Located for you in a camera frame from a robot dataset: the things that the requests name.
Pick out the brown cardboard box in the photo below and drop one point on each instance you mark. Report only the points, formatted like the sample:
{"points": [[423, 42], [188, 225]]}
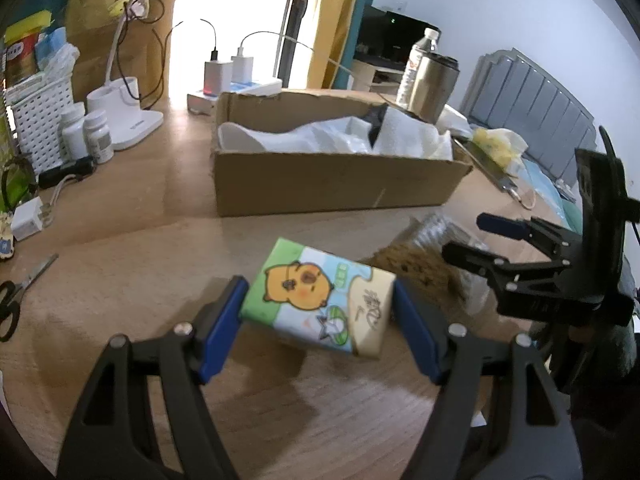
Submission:
{"points": [[325, 180]]}

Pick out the clear water bottle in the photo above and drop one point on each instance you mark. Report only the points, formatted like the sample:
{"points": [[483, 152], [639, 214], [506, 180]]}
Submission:
{"points": [[417, 60]]}

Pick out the grey phone charger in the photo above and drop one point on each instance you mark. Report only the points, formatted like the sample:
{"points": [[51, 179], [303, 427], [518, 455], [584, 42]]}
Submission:
{"points": [[218, 77]]}

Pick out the white power strip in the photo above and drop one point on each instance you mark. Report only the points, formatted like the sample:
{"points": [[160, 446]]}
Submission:
{"points": [[235, 95]]}

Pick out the cartoon print tissue packet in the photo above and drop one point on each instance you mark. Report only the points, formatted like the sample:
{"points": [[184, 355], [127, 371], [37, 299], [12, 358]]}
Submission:
{"points": [[315, 295]]}

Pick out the black flashlight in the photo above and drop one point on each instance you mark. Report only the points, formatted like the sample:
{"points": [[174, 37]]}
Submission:
{"points": [[67, 172]]}

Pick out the white phone charger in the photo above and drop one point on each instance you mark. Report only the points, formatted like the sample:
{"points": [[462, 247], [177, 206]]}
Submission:
{"points": [[242, 69]]}

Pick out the white desk lamp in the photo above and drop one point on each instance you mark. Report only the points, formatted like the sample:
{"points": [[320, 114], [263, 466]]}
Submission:
{"points": [[127, 115]]}

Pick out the white plug adapter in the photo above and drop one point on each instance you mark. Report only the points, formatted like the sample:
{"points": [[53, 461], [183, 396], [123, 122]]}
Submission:
{"points": [[29, 217]]}

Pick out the white paper towel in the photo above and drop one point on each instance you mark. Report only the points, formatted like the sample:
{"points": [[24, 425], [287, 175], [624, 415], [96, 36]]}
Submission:
{"points": [[410, 135]]}

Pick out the yellow tissue pack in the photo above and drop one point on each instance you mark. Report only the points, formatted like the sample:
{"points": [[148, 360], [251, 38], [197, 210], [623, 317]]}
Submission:
{"points": [[497, 147]]}

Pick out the white pill bottle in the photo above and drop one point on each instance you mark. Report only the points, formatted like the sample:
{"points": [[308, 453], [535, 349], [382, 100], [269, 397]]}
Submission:
{"points": [[99, 137], [74, 132]]}

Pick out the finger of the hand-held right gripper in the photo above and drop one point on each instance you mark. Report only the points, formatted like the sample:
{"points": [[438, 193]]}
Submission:
{"points": [[505, 227], [500, 270]]}

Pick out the person's right forearm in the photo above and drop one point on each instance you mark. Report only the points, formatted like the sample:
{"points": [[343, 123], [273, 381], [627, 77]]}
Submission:
{"points": [[600, 370]]}

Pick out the white plastic basket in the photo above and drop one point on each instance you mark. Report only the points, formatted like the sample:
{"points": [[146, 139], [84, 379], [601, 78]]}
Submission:
{"points": [[40, 120]]}

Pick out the yellow curtain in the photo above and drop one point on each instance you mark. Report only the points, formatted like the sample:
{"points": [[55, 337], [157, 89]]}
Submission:
{"points": [[340, 25]]}

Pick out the blue plastic bag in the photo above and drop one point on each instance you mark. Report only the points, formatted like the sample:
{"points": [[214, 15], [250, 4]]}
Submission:
{"points": [[57, 52]]}

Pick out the black scissors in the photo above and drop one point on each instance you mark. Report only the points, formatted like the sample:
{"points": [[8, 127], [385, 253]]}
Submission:
{"points": [[12, 300]]}

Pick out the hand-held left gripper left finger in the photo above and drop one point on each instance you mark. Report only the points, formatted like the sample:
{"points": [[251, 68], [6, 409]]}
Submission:
{"points": [[222, 325]]}

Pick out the yellow lid jar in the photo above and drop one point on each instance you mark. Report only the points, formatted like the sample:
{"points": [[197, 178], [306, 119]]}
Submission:
{"points": [[21, 57]]}

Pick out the grey bed headboard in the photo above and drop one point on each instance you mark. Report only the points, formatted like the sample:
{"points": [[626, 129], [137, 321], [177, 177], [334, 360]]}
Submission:
{"points": [[530, 110]]}

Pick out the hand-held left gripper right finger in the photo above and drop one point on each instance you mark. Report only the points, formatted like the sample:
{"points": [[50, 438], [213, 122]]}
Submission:
{"points": [[417, 335]]}

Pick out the steel tumbler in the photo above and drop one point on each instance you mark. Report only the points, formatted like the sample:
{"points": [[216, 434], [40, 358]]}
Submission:
{"points": [[432, 87]]}

